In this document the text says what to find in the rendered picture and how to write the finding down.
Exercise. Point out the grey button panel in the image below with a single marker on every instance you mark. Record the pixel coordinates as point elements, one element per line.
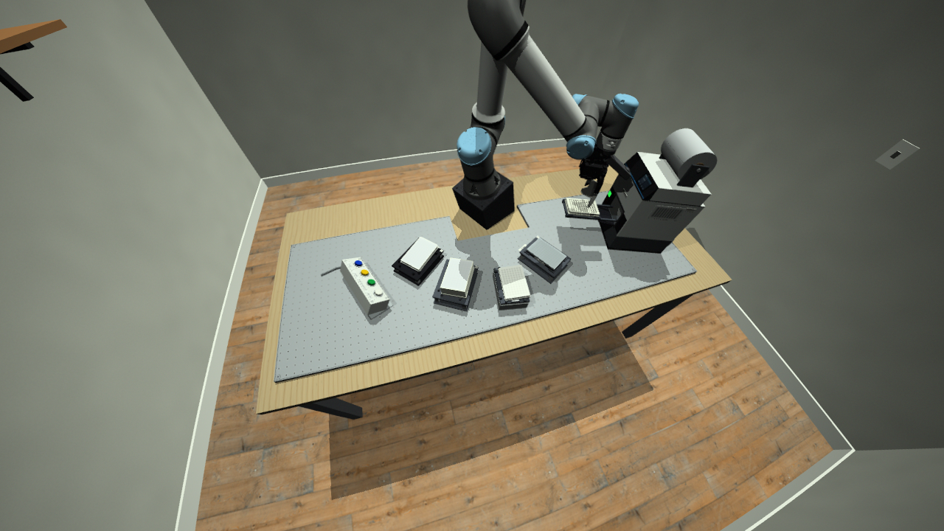
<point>364,285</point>

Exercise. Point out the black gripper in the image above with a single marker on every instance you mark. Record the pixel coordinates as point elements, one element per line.
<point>596,168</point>

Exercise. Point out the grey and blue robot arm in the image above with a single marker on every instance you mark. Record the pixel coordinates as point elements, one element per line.
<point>504,34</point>

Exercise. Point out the white horizontal roll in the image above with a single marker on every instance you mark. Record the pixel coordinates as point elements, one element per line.
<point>683,148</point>

